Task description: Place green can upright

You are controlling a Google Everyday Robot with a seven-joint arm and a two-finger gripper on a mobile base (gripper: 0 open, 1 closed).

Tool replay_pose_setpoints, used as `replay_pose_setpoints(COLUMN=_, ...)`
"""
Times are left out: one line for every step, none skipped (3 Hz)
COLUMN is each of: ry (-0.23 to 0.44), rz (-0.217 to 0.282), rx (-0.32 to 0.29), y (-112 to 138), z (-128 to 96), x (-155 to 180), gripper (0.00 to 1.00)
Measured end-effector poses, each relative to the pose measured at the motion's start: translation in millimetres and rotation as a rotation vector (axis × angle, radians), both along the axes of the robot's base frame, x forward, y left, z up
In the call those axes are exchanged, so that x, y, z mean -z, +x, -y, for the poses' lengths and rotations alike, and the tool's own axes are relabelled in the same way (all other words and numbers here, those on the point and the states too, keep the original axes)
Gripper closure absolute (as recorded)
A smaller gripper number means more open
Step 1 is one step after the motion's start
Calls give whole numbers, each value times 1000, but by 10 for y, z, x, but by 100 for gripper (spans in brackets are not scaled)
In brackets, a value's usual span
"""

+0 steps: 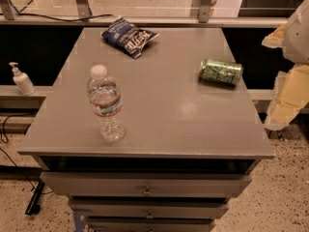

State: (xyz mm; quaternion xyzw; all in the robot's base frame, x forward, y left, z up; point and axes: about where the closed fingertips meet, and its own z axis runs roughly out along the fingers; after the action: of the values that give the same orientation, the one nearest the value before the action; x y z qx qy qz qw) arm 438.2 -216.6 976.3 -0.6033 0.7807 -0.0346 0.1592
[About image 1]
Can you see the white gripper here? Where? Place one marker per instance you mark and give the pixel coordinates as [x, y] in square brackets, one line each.
[298, 38]

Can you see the green soda can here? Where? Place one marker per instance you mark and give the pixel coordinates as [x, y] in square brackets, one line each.
[227, 73]

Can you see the grey drawer cabinet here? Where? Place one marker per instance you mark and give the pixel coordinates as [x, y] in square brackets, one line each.
[175, 124]

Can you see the blue chip bag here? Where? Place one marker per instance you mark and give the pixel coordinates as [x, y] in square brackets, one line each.
[127, 36]

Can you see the clear plastic water bottle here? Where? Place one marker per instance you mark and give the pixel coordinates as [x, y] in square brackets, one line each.
[105, 99]

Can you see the top grey drawer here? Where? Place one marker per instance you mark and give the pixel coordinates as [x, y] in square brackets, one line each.
[145, 184]

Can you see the grey drawer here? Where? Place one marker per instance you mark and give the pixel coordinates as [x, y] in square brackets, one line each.
[112, 224]
[134, 208]
[145, 184]

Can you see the middle grey drawer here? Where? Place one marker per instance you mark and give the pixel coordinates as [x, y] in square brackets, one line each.
[134, 208]

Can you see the bottom grey drawer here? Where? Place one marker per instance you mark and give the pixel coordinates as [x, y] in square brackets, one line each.
[112, 224]

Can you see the white pump dispenser bottle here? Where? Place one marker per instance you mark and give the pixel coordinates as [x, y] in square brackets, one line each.
[22, 80]

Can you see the grey metal railing frame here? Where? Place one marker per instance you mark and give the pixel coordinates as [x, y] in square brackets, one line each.
[157, 13]

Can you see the black metal floor bracket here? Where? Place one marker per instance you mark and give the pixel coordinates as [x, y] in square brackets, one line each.
[34, 207]

